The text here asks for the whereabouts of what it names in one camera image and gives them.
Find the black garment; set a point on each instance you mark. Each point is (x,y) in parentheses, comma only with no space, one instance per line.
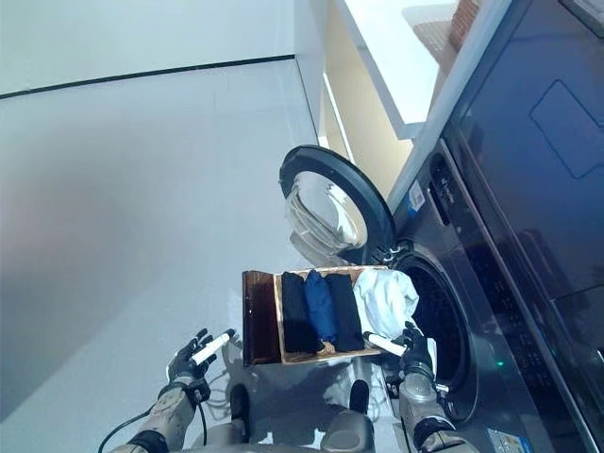
(297,311)
(347,311)

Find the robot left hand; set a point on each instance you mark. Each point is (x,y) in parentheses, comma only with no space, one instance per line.
(189,363)

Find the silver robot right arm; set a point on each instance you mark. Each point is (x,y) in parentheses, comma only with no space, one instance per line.
(420,396)

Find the white garment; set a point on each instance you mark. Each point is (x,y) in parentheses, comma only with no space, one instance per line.
(382,302)

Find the black robot left foot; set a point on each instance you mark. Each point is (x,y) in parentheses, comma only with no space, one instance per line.
(239,403)

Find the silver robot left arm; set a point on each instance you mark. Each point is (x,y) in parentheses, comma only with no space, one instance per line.
(165,415)

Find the blue sticker with text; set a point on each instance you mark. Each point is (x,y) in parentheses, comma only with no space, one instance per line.
(509,441)

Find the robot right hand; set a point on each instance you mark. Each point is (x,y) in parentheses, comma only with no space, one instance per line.
(417,351)

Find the dark grey washing machine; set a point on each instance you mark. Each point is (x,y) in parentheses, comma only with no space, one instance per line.
(415,236)

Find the silver robot right leg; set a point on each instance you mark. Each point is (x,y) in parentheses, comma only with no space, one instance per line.
(349,434)

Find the round glass washer door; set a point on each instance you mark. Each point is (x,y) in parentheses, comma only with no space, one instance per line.
(325,207)

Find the blue white energy sticker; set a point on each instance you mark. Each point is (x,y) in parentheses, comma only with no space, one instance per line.
(415,197)

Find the dark glossy stacked appliance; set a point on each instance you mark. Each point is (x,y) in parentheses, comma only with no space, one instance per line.
(542,141)

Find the black robot right foot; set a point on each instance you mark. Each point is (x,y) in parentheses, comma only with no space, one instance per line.
(358,396)

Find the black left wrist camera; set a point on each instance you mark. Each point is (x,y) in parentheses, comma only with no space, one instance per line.
(200,389)

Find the black robot foot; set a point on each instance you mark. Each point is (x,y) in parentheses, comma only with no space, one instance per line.
(358,396)
(239,403)

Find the blue garment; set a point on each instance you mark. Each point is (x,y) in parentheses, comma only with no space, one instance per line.
(321,307)

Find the rectangular wicker basket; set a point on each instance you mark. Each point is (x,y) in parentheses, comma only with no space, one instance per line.
(330,356)

